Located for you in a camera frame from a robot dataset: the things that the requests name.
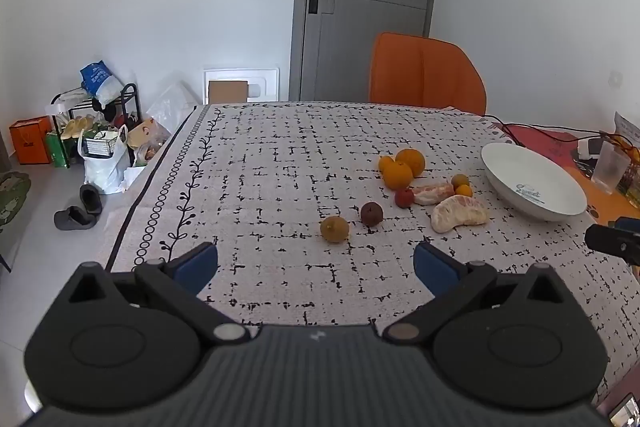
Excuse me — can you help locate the white plastic bag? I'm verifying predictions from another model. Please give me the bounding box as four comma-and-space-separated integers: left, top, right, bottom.
77, 124, 133, 195

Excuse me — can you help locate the black shoe rack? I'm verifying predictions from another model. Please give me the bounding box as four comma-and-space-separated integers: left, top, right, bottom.
51, 83, 144, 168

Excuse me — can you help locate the clear plastic bag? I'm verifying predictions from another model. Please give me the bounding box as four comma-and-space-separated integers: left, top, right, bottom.
145, 79, 198, 135

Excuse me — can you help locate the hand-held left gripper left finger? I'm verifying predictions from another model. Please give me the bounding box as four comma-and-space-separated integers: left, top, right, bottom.
62, 242, 251, 348

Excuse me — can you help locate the yellow brown round fruit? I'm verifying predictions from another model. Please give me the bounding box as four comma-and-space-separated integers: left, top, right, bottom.
320, 216, 350, 244

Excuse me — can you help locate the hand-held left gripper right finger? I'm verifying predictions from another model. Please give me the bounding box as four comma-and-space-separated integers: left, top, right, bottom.
382, 241, 576, 348

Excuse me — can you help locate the orange chair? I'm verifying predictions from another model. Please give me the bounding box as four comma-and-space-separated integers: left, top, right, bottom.
369, 32, 487, 116

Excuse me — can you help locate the large orange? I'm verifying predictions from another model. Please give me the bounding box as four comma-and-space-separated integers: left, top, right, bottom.
395, 148, 426, 178

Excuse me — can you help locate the beige paper bag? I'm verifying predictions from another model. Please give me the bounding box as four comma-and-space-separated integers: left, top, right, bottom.
127, 119, 172, 166

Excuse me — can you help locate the clear plastic cup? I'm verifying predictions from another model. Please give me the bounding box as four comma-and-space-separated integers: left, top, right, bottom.
591, 140, 632, 195

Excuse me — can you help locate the white bowl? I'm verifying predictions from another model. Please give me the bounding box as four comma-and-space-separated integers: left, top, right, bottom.
481, 142, 588, 223

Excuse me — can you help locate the dark grey slipper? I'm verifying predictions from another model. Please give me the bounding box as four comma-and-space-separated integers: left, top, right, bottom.
80, 183, 104, 216
54, 206, 99, 232

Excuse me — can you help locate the white foam board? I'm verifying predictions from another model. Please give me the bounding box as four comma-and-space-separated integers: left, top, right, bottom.
202, 67, 279, 104

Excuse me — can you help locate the medium orange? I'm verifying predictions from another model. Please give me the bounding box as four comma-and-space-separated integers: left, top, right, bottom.
382, 162, 414, 191

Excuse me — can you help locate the black cable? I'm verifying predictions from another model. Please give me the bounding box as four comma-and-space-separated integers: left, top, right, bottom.
482, 114, 617, 144

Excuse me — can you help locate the blue white bag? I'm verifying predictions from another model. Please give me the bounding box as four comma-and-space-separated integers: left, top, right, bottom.
80, 60, 124, 106

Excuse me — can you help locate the white charger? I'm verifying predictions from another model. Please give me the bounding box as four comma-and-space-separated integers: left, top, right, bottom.
577, 138, 604, 160

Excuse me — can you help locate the yellow slippers pair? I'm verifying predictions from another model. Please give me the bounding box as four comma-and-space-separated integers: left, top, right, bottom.
60, 116, 96, 140

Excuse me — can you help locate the small peeled pomelo segment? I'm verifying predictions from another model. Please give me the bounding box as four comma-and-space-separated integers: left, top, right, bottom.
411, 182, 455, 206

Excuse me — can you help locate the grey door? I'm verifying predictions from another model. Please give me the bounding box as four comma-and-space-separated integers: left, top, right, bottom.
290, 0, 443, 102

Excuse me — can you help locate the large peeled pomelo segment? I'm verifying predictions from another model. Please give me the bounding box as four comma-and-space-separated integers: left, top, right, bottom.
430, 195, 489, 234

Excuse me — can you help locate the red table mat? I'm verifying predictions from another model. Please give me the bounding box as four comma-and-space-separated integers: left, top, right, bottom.
492, 123, 601, 172

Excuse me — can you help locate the brown cardboard sheet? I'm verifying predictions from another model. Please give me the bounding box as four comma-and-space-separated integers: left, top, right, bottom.
208, 80, 250, 104

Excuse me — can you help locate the orange box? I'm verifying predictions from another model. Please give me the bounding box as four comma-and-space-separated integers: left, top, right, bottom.
9, 117, 54, 166

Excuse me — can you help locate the dark brown round fruit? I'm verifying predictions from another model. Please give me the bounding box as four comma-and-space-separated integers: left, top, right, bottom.
360, 202, 384, 227

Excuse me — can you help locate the green box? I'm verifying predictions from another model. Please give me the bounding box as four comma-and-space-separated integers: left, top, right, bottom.
46, 130, 71, 168

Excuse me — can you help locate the green floor mat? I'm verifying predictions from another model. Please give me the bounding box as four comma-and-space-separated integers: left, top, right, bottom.
0, 171, 32, 234

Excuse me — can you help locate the orange paw print mat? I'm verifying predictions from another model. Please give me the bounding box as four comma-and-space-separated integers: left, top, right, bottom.
565, 157, 640, 228

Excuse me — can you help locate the white black patterned tablecloth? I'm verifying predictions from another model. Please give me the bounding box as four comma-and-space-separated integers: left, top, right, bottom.
102, 101, 640, 408

